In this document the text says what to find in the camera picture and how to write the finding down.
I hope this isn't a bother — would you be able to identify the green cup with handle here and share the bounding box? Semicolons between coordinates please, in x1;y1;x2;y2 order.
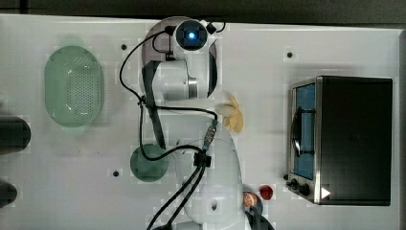
130;144;169;182

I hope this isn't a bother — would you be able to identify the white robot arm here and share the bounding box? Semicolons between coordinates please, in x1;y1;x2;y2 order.
142;18;275;230

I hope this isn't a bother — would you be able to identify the lilac round plate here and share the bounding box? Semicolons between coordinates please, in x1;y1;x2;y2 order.
142;17;218;102

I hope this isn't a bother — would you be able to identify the small red tomato toy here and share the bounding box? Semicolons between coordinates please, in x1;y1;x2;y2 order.
259;185;274;200

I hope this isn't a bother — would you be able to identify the silver toaster oven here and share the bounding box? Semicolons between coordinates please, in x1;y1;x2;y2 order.
283;76;394;206

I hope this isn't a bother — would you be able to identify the green perforated colander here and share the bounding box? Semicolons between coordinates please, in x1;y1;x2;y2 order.
44;37;104;127

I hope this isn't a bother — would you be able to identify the blue small bowl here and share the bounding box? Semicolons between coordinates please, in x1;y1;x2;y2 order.
242;193;263;215

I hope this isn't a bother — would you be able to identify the orange slice toy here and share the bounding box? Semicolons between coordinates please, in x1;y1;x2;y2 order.
242;192;259;207

